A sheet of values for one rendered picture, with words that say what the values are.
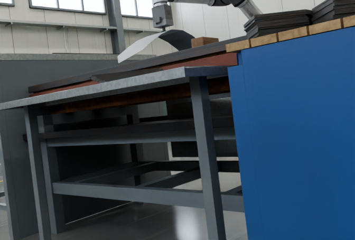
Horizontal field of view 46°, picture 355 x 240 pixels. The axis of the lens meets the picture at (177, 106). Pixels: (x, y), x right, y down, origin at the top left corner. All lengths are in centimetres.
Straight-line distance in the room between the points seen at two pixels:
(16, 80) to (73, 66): 40
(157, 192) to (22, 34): 1038
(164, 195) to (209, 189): 50
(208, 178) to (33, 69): 159
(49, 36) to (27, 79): 975
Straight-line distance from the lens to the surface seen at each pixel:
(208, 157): 132
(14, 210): 258
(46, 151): 249
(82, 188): 227
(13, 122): 256
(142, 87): 170
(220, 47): 152
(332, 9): 105
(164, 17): 218
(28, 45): 1198
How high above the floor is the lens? 64
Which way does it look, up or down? level
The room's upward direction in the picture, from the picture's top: 7 degrees counter-clockwise
